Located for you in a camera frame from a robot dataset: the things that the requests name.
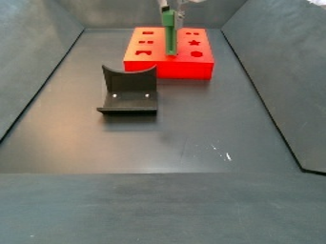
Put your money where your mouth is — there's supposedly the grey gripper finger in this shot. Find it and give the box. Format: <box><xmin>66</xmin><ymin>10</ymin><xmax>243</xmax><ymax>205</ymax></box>
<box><xmin>156</xmin><ymin>0</ymin><xmax>170</xmax><ymax>12</ymax></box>
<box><xmin>177</xmin><ymin>0</ymin><xmax>189</xmax><ymax>29</ymax></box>

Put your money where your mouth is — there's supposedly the green three-prong peg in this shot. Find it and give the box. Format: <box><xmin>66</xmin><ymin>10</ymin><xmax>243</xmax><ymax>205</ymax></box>
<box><xmin>162</xmin><ymin>10</ymin><xmax>177</xmax><ymax>55</ymax></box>

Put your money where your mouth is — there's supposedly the red shape-sorting block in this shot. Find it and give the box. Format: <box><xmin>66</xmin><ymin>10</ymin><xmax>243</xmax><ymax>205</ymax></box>
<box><xmin>123</xmin><ymin>27</ymin><xmax>215</xmax><ymax>80</ymax></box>

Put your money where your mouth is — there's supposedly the black curved holder stand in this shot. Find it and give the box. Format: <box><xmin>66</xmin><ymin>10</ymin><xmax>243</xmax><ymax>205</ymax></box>
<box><xmin>96</xmin><ymin>66</ymin><xmax>158</xmax><ymax>114</ymax></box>

